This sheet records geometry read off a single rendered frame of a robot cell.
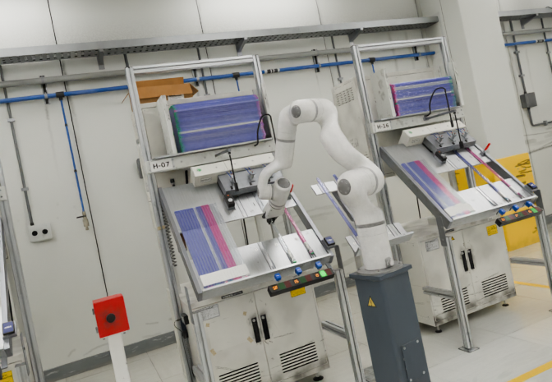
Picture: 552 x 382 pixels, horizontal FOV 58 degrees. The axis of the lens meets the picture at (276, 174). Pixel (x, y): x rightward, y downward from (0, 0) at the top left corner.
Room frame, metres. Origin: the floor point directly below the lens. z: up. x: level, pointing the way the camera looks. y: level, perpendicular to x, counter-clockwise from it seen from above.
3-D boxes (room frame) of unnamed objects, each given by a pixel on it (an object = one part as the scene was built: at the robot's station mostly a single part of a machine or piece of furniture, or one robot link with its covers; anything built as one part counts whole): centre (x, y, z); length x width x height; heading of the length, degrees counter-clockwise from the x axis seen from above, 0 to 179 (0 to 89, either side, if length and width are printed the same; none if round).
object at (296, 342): (2.91, 0.37, 0.31); 0.70 x 0.65 x 0.62; 113
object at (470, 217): (3.31, -1.06, 0.65); 1.01 x 0.73 x 1.29; 23
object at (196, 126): (2.82, 0.26, 1.52); 0.51 x 0.13 x 0.27; 113
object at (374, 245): (2.03, -0.34, 0.79); 0.19 x 0.19 x 0.18
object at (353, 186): (2.01, -0.32, 1.00); 0.19 x 0.12 x 0.24; 133
